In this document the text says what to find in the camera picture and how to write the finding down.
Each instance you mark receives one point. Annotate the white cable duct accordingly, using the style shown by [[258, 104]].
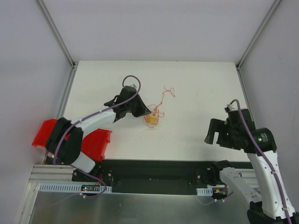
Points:
[[74, 188], [204, 191]]

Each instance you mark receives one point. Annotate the left aluminium frame post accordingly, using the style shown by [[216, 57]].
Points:
[[54, 30]]

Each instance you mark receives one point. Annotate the red plastic bin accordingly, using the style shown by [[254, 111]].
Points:
[[93, 145]]

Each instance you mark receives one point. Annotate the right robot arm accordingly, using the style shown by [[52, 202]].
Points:
[[269, 206]]

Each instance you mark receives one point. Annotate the left white cable duct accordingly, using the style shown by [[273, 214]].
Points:
[[74, 188]]

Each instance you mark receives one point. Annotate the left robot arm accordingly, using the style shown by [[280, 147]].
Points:
[[66, 138]]

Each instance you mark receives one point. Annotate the aluminium frame post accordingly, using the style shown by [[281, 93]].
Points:
[[273, 8], [54, 30]]

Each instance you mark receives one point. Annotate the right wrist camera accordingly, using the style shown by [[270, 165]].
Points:
[[229, 108]]

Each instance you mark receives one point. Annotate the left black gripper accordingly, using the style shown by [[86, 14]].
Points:
[[134, 105]]

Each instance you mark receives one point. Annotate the right white cable duct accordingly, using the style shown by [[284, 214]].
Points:
[[204, 191]]

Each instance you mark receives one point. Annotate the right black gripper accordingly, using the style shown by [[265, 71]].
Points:
[[218, 130]]

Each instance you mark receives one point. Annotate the right aluminium frame post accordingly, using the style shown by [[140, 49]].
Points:
[[273, 8]]

